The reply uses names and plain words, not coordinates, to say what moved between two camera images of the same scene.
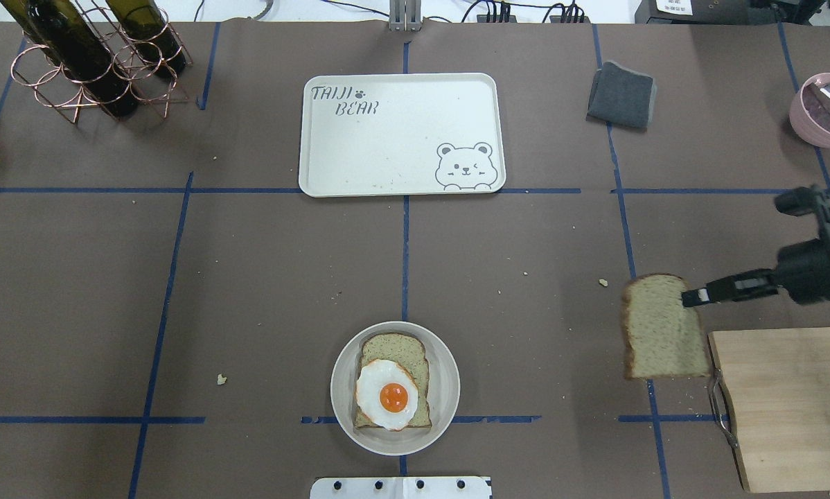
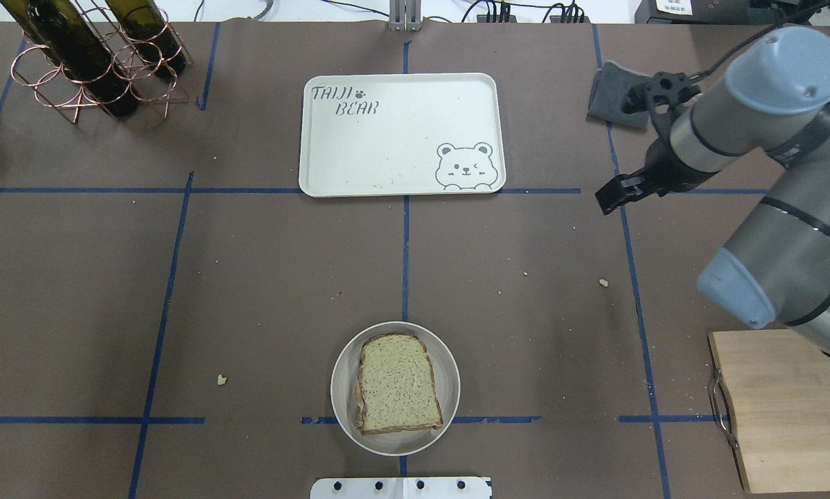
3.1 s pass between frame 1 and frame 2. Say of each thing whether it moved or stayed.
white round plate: stayed
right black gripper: moved
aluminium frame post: stayed
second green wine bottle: stayed
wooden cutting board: stayed
